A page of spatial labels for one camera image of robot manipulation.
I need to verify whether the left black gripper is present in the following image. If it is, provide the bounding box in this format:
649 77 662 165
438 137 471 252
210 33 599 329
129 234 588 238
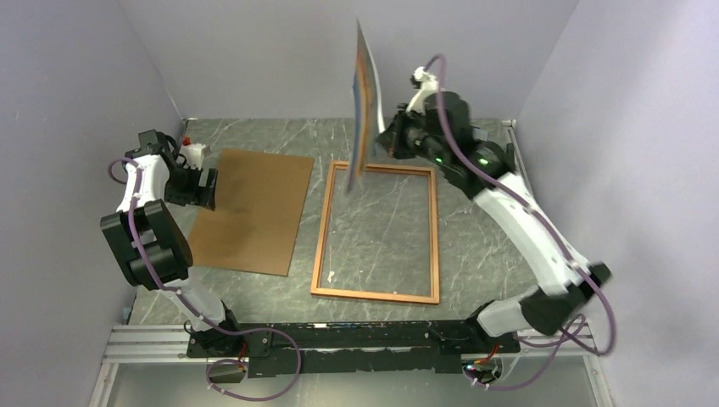
164 163 217 211

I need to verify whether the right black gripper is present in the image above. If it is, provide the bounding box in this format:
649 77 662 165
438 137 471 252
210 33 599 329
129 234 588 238
377 103 449 167

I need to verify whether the sunset landscape photo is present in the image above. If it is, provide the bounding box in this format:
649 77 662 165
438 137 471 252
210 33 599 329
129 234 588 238
345 20 386 194

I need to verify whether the brown backing board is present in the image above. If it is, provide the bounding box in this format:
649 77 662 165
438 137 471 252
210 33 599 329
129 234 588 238
188 149 314 276

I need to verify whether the wooden picture frame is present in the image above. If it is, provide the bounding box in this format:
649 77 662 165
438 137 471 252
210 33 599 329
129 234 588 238
310 160 442 305

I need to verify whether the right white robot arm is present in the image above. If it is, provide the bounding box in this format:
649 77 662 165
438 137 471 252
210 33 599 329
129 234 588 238
376 92 611 352

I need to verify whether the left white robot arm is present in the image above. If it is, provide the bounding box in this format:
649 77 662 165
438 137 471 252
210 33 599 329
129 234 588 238
100 130 243 356

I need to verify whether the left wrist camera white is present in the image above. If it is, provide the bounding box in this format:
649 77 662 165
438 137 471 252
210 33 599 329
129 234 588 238
179 137 210 170

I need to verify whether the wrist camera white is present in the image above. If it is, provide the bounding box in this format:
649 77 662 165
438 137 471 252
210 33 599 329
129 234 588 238
405 66 439 114
179 137 210 170

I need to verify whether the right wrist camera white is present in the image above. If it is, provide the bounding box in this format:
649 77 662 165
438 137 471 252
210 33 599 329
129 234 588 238
405 66 439 114

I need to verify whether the aluminium extrusion rail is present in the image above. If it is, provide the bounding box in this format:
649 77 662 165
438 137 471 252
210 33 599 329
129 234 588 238
103 325 190 364

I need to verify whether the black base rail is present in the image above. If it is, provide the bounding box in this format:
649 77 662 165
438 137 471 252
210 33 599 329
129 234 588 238
187 320 521 378

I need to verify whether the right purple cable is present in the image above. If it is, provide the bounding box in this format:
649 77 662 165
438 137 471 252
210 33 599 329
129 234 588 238
424 53 618 393

